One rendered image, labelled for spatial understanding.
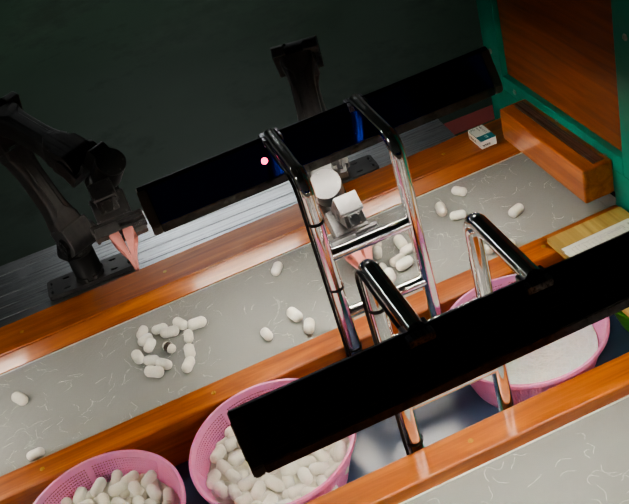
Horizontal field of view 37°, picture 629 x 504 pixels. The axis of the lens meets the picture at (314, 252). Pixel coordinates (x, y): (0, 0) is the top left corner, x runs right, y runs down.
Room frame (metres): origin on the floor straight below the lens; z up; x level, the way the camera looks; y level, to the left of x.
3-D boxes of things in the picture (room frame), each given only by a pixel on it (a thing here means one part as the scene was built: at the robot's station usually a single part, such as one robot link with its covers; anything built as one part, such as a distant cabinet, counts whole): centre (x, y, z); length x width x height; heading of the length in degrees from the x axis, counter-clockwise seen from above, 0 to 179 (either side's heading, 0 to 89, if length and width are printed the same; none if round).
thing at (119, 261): (1.81, 0.49, 0.71); 0.20 x 0.07 x 0.08; 98
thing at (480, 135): (1.70, -0.41, 0.77); 0.06 x 0.04 x 0.02; 10
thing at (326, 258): (1.29, -0.08, 0.90); 0.20 x 0.19 x 0.45; 100
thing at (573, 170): (1.50, -0.49, 0.83); 0.30 x 0.06 x 0.07; 10
